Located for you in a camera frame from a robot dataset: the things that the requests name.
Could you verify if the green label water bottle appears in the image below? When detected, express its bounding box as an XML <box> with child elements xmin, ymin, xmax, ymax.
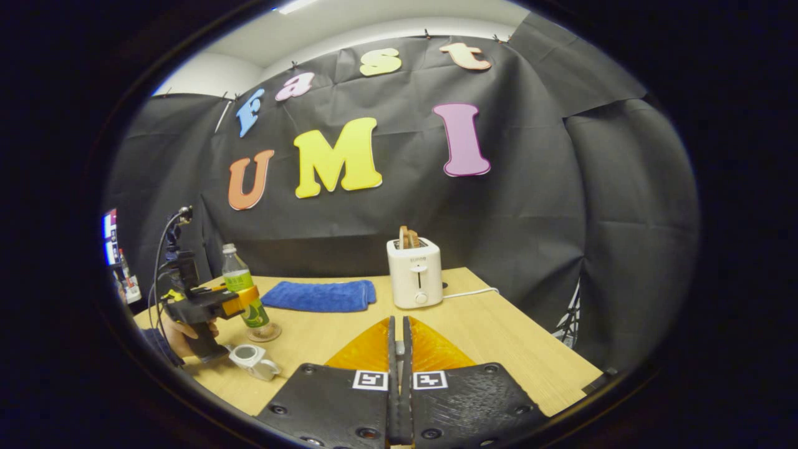
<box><xmin>221</xmin><ymin>243</ymin><xmax>272</xmax><ymax>330</ymax></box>

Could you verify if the white toaster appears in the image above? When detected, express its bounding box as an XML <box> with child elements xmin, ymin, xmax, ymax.
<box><xmin>386</xmin><ymin>237</ymin><xmax>444</xmax><ymax>310</ymax></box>

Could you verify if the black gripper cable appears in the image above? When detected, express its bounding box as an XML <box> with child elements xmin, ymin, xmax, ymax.
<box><xmin>151</xmin><ymin>206</ymin><xmax>194</xmax><ymax>325</ymax></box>

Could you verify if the computer monitor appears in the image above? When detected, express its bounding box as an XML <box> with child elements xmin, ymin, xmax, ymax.
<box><xmin>102</xmin><ymin>208</ymin><xmax>120</xmax><ymax>267</ymax></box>

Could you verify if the round wooden coaster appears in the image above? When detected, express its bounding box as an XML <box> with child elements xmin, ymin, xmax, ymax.
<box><xmin>246</xmin><ymin>323</ymin><xmax>282</xmax><ymax>343</ymax></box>

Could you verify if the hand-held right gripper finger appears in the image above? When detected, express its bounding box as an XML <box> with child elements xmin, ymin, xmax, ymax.
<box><xmin>256</xmin><ymin>316</ymin><xmax>403</xmax><ymax>449</ymax></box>
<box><xmin>402</xmin><ymin>316</ymin><xmax>549</xmax><ymax>449</ymax></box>

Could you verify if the white teacup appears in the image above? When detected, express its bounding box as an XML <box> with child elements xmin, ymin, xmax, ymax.
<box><xmin>228</xmin><ymin>343</ymin><xmax>282</xmax><ymax>382</ymax></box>

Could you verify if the blue folded towel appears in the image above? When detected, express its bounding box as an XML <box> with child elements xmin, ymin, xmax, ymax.
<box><xmin>261</xmin><ymin>279</ymin><xmax>377</xmax><ymax>313</ymax></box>

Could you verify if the white toaster cable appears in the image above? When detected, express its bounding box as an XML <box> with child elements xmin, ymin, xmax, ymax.
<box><xmin>441</xmin><ymin>287</ymin><xmax>501</xmax><ymax>300</ymax></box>

